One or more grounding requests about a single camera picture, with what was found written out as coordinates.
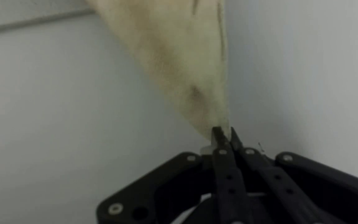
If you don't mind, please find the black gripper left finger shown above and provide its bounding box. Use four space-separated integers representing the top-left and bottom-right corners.
95 125 251 224

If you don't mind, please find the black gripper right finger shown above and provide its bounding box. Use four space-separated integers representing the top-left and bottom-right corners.
228 125 358 224

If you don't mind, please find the stained cream cloth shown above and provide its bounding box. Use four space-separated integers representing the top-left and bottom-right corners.
84 0 232 140

